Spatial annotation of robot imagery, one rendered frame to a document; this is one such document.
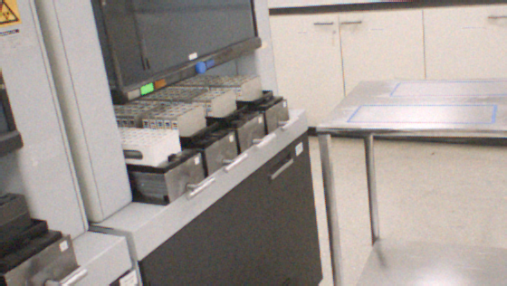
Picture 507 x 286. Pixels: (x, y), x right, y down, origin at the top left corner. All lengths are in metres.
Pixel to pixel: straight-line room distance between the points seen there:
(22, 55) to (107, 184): 0.33
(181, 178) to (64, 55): 0.37
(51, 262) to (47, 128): 0.25
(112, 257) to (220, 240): 0.37
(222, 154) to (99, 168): 0.33
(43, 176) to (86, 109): 0.16
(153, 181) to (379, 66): 2.39
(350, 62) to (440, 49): 0.55
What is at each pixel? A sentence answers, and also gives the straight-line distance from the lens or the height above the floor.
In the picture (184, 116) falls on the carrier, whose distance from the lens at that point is 1.45.
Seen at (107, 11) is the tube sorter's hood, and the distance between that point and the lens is 1.27.
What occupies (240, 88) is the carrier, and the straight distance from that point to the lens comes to 1.68.
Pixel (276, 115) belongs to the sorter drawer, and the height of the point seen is 0.78.
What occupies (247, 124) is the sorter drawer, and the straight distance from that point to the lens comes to 1.56.
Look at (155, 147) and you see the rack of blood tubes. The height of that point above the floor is 0.86.
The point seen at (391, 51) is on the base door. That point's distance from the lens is 3.48.
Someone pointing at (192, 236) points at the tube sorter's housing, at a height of 0.63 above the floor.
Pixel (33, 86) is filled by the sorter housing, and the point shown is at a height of 1.06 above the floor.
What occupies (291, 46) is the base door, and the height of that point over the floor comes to 0.62.
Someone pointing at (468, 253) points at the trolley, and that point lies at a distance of 1.91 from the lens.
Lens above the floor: 1.26
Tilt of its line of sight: 17 degrees down
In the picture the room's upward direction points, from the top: 6 degrees counter-clockwise
